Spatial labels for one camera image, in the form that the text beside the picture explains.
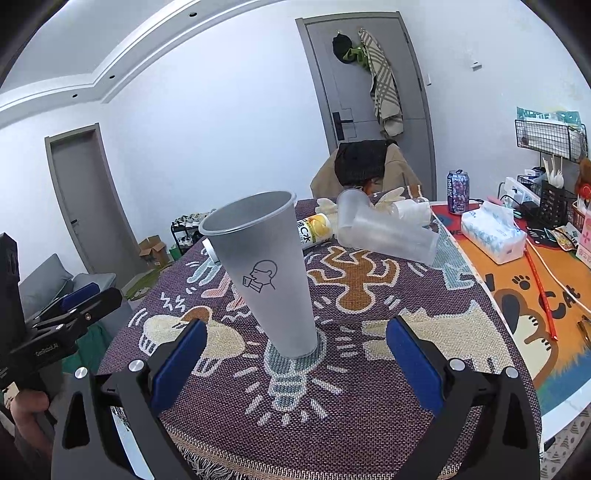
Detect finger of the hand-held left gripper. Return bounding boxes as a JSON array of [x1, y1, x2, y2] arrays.
[[25, 282, 100, 325], [28, 288, 124, 344]]

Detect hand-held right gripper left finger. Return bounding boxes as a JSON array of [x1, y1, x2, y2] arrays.
[[51, 318, 209, 480]]

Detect plain grey door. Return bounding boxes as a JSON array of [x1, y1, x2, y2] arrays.
[[45, 122, 145, 278]]

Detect black shoe rack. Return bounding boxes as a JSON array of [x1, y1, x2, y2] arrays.
[[171, 210, 218, 257]]

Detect black wire wall basket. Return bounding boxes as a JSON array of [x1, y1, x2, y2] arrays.
[[515, 117, 590, 163]]

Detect grey sofa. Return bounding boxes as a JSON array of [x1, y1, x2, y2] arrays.
[[18, 253, 117, 325]]

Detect grey door with lock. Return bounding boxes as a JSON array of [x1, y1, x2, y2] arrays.
[[295, 16, 437, 200]]

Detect printed woven blanket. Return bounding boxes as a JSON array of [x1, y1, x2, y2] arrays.
[[97, 196, 543, 480]]

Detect brown plush toy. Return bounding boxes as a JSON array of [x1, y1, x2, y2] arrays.
[[575, 157, 591, 200]]

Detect clear plastic cup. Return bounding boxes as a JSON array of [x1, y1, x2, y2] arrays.
[[336, 188, 440, 267]]

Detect red pencil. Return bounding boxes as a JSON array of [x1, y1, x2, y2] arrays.
[[526, 240, 559, 342]]

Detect green black hat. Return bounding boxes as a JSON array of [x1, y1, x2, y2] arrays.
[[332, 33, 370, 71]]

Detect bottle with yellow label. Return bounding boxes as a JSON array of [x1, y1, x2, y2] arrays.
[[295, 213, 334, 252]]

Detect blue white tissue pack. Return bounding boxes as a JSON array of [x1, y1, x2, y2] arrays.
[[461, 200, 528, 265]]

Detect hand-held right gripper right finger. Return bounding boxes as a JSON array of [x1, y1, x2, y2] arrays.
[[385, 316, 542, 480]]

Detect snack packet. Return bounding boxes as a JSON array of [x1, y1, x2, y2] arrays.
[[554, 224, 581, 251]]

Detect plaid scarf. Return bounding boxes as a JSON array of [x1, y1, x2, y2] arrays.
[[358, 28, 404, 137]]

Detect white plastic spoons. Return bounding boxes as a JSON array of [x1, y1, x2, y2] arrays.
[[542, 157, 566, 189]]

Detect pink packet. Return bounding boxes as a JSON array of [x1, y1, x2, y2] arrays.
[[576, 216, 591, 260]]

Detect white power strip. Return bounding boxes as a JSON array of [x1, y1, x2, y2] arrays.
[[501, 176, 542, 205]]

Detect green cloth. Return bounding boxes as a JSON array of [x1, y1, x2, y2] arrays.
[[62, 323, 112, 376]]

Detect white paper cup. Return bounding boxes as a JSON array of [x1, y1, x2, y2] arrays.
[[393, 198, 433, 228]]

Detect black wire organiser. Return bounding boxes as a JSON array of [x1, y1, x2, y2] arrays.
[[539, 179, 578, 228]]

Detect black cloth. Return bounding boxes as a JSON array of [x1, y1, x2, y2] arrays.
[[335, 141, 389, 184]]

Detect orange cat mat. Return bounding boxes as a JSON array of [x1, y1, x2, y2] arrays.
[[431, 203, 591, 416]]

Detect person's left hand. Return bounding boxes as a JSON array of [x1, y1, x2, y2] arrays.
[[9, 390, 51, 455]]

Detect purple soda can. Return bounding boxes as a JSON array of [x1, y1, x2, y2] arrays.
[[446, 170, 471, 215]]

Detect cardboard box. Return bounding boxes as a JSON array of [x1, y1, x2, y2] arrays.
[[139, 235, 170, 269]]

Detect white cable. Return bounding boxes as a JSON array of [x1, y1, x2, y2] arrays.
[[530, 237, 591, 309]]

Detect white patterned tablecloth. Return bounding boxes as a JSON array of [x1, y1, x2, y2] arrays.
[[539, 406, 591, 480]]

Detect frosted cup with face print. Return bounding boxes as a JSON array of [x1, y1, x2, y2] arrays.
[[198, 190, 319, 359]]

